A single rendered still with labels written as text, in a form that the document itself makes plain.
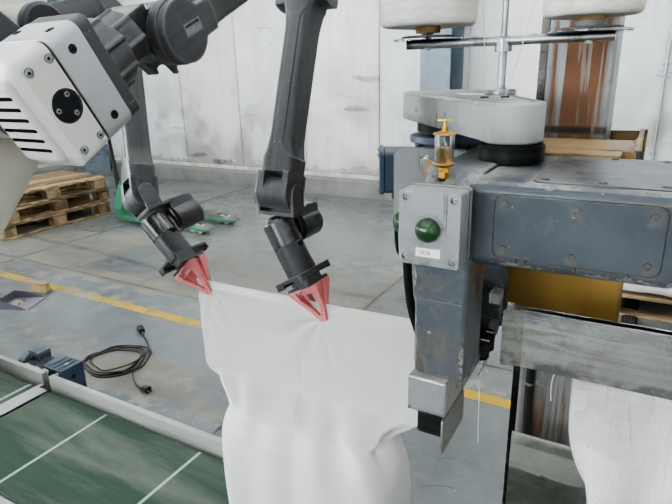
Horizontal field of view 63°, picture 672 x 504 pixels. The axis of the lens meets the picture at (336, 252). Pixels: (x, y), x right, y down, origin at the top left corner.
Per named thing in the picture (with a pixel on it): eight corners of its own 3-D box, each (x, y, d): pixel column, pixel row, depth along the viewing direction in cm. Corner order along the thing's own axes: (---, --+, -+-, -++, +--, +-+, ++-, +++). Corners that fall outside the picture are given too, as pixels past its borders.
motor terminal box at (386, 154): (377, 206, 115) (377, 151, 112) (377, 195, 125) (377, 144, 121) (417, 206, 115) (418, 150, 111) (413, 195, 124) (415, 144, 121)
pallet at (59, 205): (-44, 217, 559) (-48, 203, 555) (63, 193, 659) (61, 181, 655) (4, 226, 520) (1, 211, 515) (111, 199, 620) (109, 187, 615)
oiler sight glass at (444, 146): (430, 163, 69) (431, 135, 68) (437, 160, 71) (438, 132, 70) (450, 164, 68) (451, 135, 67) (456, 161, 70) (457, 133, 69)
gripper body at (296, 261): (333, 267, 104) (315, 231, 104) (304, 284, 96) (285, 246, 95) (308, 277, 108) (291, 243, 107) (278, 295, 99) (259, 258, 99)
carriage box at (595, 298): (466, 315, 102) (475, 144, 92) (509, 261, 130) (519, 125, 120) (614, 343, 91) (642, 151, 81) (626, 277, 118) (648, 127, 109)
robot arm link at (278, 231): (254, 225, 100) (276, 213, 97) (276, 216, 106) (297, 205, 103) (271, 259, 101) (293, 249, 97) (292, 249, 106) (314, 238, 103)
